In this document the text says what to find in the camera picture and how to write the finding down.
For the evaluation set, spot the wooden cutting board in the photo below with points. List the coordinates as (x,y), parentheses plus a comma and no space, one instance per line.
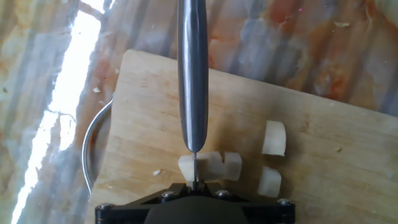
(326,149)

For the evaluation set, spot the white radish piece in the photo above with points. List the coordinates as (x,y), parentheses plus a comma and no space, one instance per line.
(208,166)

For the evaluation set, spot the orange marble pattern mat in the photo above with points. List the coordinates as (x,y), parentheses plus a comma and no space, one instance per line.
(280,46)

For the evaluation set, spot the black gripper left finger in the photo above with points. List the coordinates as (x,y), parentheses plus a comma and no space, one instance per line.
(124,213)

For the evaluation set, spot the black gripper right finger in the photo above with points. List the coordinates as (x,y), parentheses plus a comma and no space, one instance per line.
(270,213)

